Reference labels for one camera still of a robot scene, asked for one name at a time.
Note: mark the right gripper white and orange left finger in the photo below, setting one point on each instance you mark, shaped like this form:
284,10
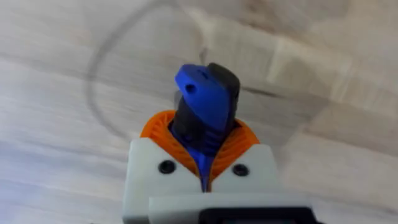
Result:
149,174

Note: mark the right gripper white and orange right finger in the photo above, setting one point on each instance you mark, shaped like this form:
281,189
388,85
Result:
252,174

